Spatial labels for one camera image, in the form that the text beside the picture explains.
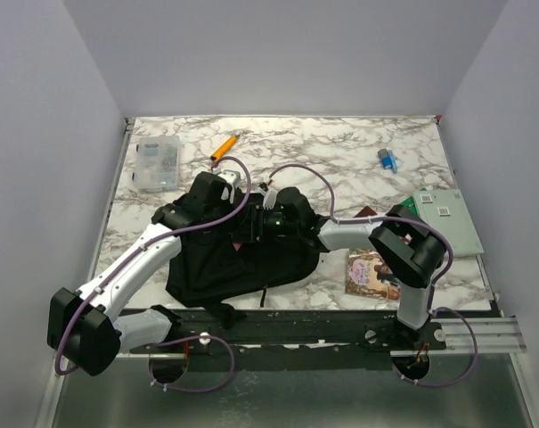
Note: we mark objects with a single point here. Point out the blue grey glue stick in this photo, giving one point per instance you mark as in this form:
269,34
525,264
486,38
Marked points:
387,159

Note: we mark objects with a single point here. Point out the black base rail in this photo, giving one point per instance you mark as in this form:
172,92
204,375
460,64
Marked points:
293,340

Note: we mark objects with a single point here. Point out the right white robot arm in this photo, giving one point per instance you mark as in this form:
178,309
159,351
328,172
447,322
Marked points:
416,253

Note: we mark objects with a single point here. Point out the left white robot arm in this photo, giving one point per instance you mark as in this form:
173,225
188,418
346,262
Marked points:
87,328

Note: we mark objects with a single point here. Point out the pale green book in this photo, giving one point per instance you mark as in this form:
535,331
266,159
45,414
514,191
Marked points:
447,212

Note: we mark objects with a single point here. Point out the orange utility knife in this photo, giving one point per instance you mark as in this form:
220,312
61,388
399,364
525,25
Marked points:
224,148

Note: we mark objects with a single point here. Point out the clear plastic organizer box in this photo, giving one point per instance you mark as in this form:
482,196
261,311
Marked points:
157,163

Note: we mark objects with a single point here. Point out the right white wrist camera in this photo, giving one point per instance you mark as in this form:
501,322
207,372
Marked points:
269,198

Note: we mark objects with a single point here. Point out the illustrated storybook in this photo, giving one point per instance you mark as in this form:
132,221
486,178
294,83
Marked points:
368,275

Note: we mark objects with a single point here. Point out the black student backpack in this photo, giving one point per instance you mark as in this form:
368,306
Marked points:
209,271

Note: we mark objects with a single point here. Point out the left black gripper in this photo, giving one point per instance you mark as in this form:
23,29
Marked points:
226,204

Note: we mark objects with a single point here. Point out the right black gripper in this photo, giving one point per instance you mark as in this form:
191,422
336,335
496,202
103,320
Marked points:
253,228

